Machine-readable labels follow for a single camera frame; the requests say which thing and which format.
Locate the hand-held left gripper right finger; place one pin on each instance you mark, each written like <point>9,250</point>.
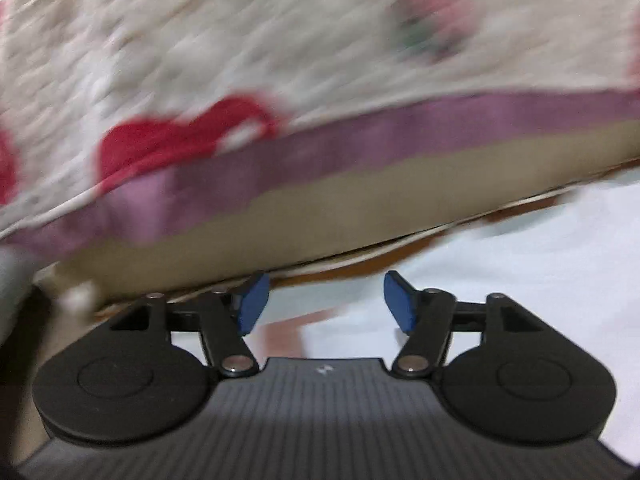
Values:
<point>400,305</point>

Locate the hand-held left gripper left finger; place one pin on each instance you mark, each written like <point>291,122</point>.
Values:
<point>252,305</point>

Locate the quilted bear-print bedspread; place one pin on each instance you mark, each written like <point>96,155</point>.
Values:
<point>300,35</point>

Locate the white garment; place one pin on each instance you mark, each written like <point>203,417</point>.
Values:
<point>525,270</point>

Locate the grey folded garment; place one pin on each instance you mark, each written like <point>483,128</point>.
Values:
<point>10,275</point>

